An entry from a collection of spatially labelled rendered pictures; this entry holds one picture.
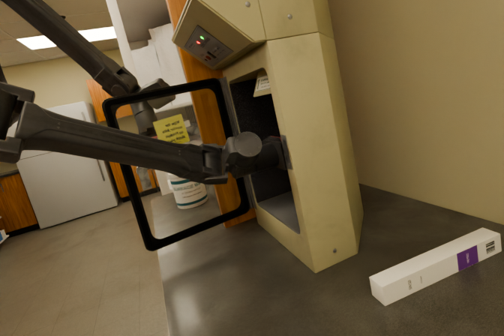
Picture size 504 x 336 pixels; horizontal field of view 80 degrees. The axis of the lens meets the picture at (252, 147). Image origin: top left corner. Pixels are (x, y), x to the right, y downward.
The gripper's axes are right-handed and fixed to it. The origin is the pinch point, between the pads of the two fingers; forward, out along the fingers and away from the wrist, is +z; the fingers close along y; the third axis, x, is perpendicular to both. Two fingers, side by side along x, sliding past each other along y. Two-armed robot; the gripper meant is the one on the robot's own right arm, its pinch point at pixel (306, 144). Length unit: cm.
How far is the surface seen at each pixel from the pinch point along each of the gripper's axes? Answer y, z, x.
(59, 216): 474, -195, 101
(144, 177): 13.0, -38.5, -1.0
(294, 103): -13.4, -8.1, -11.3
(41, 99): 541, -182, -88
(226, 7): -13.6, -17.1, -29.6
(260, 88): -1.3, -9.2, -15.5
